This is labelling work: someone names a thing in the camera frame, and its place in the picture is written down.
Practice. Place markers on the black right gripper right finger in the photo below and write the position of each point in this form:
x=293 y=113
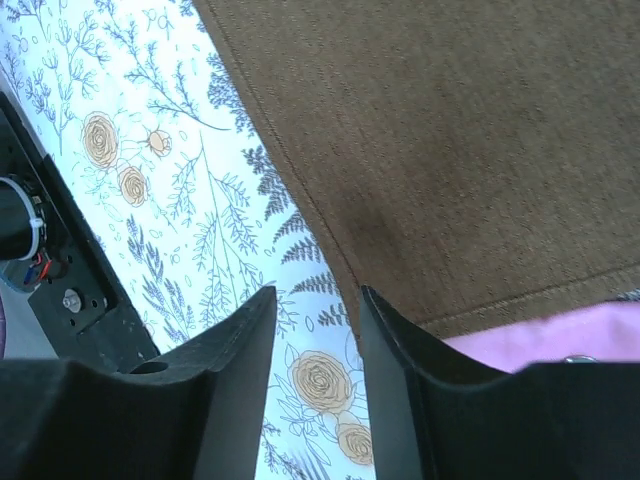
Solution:
x=436 y=413

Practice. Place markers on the silver spoon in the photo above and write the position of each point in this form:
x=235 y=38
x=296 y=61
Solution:
x=579 y=359

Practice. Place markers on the brown cloth napkin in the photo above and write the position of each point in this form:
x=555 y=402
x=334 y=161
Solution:
x=476 y=162

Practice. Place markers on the floral tablecloth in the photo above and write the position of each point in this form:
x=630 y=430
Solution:
x=134 y=105

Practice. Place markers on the pink floral placemat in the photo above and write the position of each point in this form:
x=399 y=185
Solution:
x=608 y=332

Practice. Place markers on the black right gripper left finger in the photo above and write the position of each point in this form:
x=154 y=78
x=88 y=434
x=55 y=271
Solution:
x=195 y=412

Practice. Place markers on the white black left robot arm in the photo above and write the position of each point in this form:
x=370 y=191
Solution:
x=25 y=211

